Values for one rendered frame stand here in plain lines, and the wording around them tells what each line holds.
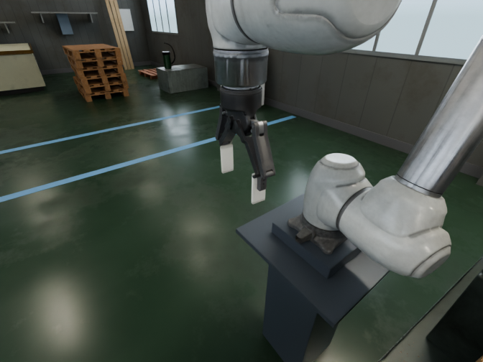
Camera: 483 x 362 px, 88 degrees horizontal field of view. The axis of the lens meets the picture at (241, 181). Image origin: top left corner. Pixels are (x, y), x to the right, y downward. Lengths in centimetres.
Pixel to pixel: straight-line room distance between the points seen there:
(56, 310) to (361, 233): 171
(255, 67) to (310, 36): 17
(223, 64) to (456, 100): 47
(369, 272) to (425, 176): 38
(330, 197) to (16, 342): 173
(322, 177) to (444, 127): 29
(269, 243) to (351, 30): 75
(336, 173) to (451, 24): 289
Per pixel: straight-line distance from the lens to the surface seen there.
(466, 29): 345
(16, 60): 763
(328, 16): 26
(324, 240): 85
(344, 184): 73
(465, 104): 67
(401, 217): 65
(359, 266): 92
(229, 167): 60
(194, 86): 634
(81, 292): 194
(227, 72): 43
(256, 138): 43
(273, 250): 89
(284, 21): 28
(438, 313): 121
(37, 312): 199
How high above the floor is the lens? 141
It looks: 33 degrees down
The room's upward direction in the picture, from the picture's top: straight up
